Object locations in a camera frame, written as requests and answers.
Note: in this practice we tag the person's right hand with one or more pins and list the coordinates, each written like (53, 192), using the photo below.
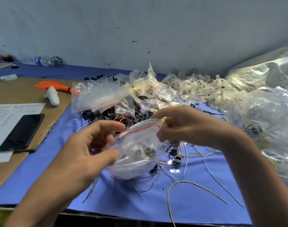
(196, 127)

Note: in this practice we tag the person's left hand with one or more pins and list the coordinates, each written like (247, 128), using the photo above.
(85, 156)

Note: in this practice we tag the pile of white plastic wheels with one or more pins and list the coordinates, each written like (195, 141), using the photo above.
(200, 87)

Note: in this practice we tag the pile of black plastic rings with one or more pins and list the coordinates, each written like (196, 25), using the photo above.
(92, 114)

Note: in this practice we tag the clear zip plastic bag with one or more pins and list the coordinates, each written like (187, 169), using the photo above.
(139, 151)

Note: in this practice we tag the heap of plastic bags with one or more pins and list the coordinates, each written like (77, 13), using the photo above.
(151, 87)

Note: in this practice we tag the stack of plastic bags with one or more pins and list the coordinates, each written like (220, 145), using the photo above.
(96, 94)

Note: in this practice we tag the pile of large plastic bags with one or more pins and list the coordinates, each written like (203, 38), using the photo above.
(271, 106)

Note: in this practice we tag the person's left forearm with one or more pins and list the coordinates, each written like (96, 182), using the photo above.
(49, 201)

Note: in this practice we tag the person's right forearm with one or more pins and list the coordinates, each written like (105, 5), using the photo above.
(264, 182)

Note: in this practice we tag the blue cloth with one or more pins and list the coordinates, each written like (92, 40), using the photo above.
(40, 186)

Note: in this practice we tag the black smartphone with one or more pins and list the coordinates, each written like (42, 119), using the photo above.
(22, 132)

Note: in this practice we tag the white handheld device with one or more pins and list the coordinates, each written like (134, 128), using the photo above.
(52, 97)

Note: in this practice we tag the orange tie bundle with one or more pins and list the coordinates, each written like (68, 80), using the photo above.
(51, 85)

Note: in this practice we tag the white paper sheet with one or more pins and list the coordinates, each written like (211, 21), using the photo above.
(6, 113)

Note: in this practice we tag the brown cardboard sheet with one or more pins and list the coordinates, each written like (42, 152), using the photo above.
(21, 92)

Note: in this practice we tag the black round wheel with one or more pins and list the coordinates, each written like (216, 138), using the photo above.
(56, 61)

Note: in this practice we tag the clear plastic water bottle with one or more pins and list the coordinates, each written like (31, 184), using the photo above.
(35, 61)

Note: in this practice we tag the small white label card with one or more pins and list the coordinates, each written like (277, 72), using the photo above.
(8, 78)

